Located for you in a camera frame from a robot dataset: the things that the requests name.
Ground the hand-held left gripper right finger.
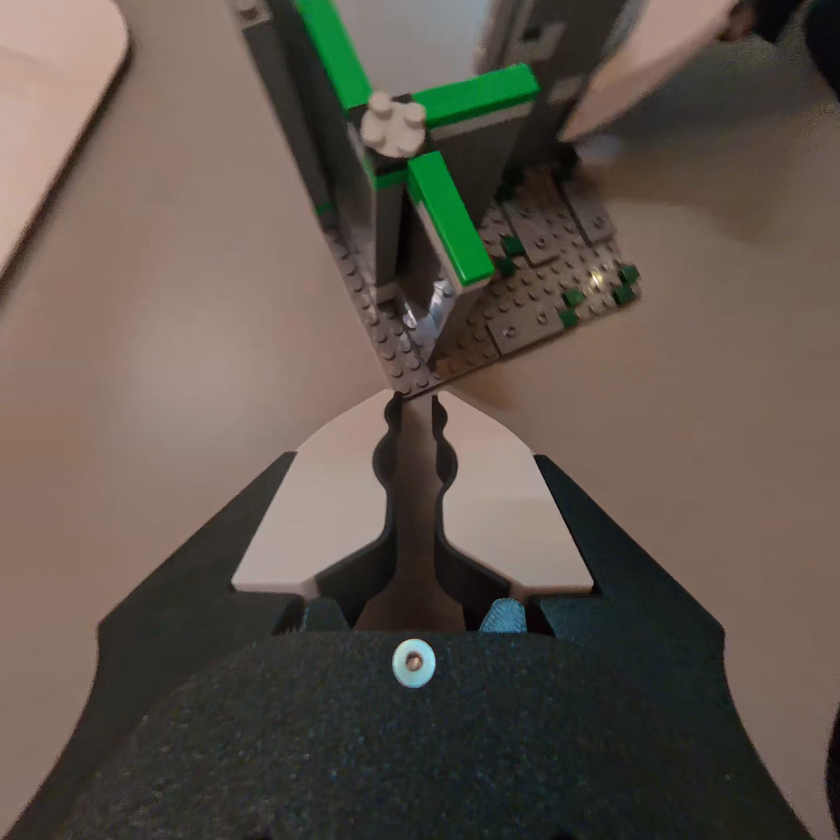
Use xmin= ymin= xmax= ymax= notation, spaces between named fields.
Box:
xmin=430 ymin=391 xmax=598 ymax=618

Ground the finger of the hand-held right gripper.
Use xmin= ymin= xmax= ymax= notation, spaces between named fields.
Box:
xmin=556 ymin=0 xmax=742 ymax=144

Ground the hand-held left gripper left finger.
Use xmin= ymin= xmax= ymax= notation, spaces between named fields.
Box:
xmin=231 ymin=391 xmax=401 ymax=611

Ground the grey toy brick model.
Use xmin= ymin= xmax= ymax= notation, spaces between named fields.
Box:
xmin=325 ymin=0 xmax=643 ymax=403

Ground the green topped toy brick door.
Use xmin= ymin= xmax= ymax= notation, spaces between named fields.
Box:
xmin=226 ymin=0 xmax=542 ymax=368

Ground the grey desk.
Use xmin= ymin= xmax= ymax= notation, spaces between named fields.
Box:
xmin=0 ymin=0 xmax=840 ymax=840

